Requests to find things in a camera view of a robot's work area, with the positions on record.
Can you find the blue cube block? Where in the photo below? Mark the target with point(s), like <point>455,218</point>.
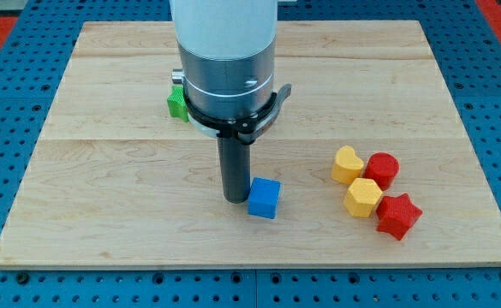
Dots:
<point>263,197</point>

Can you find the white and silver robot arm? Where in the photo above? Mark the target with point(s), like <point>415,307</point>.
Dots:
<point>227,53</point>

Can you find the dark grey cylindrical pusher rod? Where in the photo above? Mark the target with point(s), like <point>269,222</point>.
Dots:
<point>234,158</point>

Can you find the green star block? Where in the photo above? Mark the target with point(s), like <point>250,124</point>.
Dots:
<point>176,104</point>

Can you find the yellow heart block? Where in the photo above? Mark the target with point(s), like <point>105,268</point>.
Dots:
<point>347,166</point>

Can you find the yellow hexagon block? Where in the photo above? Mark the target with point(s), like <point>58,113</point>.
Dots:
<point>361,197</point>

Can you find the red cylinder block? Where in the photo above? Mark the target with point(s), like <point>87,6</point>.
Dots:
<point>383,168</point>

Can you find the light wooden board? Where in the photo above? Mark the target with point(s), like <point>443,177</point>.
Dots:
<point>116,183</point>

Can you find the red star block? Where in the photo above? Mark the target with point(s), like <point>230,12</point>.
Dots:
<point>397,215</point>

